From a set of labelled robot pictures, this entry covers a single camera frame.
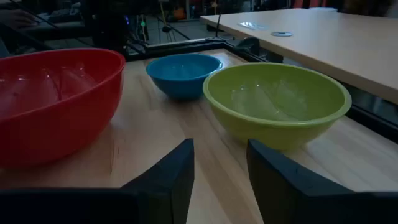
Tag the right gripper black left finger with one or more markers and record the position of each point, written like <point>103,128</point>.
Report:
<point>169,180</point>

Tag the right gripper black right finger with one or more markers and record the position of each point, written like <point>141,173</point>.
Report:
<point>280,186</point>

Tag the large red plastic bowl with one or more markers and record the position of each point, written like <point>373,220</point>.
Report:
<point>53,105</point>

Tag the green plastic bowl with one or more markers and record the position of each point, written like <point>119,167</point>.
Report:
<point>276,102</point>

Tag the small blue plastic bowl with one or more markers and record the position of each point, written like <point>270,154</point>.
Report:
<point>182,76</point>

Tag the beige office table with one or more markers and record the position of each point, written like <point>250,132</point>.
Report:
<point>326,46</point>

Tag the orange object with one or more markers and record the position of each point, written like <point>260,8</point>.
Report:
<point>179,13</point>

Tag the person's hand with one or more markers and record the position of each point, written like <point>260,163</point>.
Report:
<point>15,18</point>

